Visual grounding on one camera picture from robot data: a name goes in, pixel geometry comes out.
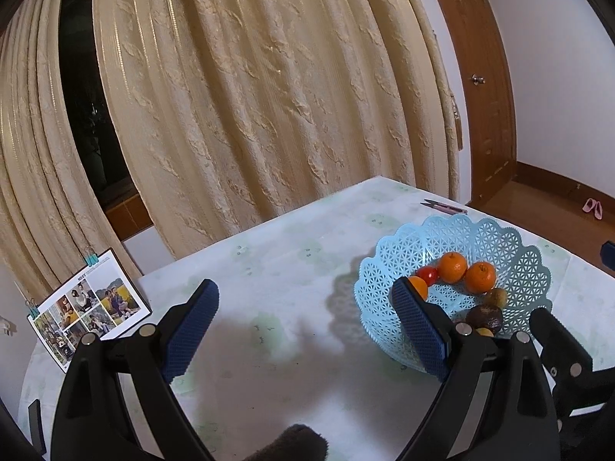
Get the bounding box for yellowish longan fruit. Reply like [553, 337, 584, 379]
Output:
[475, 328, 494, 337]

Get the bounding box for dark passion fruit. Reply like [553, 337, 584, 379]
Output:
[465, 304, 504, 334]

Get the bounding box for large orange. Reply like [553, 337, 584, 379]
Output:
[407, 276, 429, 301]

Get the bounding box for red cherry tomato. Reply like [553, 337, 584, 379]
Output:
[415, 265, 440, 287]

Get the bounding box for grey gloved hand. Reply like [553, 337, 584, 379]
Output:
[245, 423, 328, 461]

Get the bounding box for pink slippers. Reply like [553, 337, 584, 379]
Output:
[582, 198, 603, 221]

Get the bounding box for light blue lattice basket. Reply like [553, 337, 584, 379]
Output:
[353, 213, 554, 376]

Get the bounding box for small brown kiwi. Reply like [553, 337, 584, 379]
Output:
[483, 287, 508, 309]

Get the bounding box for photo collage board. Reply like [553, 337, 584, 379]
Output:
[27, 249, 151, 371]

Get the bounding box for small orange tangerine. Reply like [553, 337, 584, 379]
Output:
[437, 251, 468, 284]

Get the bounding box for dark pen on table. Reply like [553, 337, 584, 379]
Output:
[421, 199, 467, 216]

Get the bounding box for floral white tablecloth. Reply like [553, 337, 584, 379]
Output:
[15, 175, 615, 461]

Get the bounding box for beige curtain left panel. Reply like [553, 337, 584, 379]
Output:
[1, 0, 142, 301]

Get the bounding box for beige curtain panel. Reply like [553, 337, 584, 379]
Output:
[1, 0, 142, 301]
[93, 0, 460, 258]

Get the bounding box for wooden door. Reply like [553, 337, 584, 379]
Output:
[438, 0, 517, 205]

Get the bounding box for beige curtain right panel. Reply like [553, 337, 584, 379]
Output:
[93, 0, 460, 258]

